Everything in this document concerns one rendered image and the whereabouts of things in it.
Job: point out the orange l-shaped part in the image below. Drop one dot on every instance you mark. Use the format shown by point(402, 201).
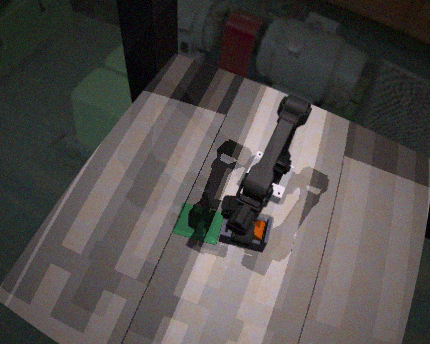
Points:
point(259, 230)

